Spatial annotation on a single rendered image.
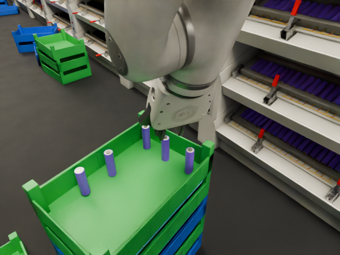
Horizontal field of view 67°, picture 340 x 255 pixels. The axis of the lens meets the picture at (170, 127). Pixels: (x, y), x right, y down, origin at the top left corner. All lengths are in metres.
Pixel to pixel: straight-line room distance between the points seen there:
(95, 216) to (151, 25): 0.39
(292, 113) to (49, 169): 0.90
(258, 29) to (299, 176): 0.47
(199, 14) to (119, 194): 0.38
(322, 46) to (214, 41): 0.49
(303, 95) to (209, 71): 0.56
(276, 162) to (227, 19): 0.73
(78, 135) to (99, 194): 0.73
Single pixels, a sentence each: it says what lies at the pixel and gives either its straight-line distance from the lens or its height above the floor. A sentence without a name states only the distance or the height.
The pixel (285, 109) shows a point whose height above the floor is 0.32.
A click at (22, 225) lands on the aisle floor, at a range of 0.99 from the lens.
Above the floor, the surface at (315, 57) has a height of 0.50.
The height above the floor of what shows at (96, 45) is 0.13.
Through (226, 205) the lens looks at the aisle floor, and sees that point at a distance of 0.93.
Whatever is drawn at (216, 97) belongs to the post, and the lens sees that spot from 0.97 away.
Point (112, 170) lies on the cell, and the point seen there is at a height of 0.34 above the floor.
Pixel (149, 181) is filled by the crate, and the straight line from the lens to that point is 0.55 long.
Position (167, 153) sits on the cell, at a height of 0.35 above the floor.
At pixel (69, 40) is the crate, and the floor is 0.17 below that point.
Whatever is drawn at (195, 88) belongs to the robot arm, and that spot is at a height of 0.58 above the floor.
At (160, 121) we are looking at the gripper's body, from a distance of 0.41.
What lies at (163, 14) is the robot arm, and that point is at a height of 0.69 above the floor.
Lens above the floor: 0.74
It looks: 37 degrees down
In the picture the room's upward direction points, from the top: straight up
